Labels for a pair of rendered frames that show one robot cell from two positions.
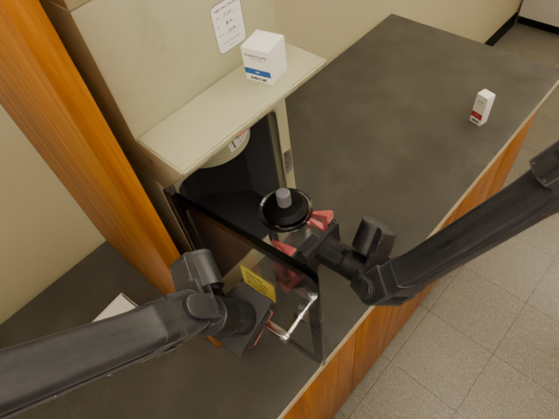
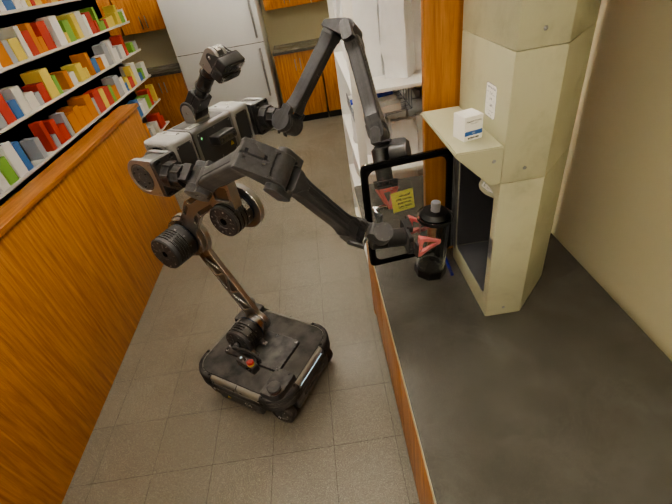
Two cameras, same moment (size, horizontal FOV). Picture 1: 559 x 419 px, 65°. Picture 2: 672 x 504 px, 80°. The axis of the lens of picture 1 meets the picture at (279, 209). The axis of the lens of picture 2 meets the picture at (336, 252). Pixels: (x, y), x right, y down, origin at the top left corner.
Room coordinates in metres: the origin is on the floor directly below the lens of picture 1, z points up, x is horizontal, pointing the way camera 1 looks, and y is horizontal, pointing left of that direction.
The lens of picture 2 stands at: (0.94, -0.97, 1.92)
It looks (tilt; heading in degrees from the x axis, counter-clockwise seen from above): 37 degrees down; 130
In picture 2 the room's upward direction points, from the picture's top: 10 degrees counter-clockwise
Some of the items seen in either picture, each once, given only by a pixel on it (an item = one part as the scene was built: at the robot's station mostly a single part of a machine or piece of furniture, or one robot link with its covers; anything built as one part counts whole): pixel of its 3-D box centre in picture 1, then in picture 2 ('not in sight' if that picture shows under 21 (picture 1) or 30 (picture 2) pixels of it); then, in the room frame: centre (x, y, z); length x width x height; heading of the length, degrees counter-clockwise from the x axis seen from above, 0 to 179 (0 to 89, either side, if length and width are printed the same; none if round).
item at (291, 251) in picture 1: (294, 248); (417, 228); (0.48, -0.01, 1.19); 0.09 x 0.07 x 0.07; 42
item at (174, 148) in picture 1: (241, 120); (456, 144); (0.57, 0.04, 1.46); 0.32 x 0.11 x 0.10; 129
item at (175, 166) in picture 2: not in sight; (176, 175); (-0.15, -0.37, 1.45); 0.09 x 0.08 x 0.12; 97
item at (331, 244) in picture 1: (332, 253); (398, 237); (0.45, -0.09, 1.20); 0.10 x 0.07 x 0.07; 131
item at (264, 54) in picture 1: (264, 57); (467, 125); (0.62, -0.02, 1.54); 0.05 x 0.05 x 0.06; 53
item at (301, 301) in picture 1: (255, 288); (408, 210); (0.40, 0.07, 1.19); 0.30 x 0.01 x 0.40; 45
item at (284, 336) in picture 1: (275, 318); not in sight; (0.33, 0.04, 1.20); 0.10 x 0.05 x 0.03; 45
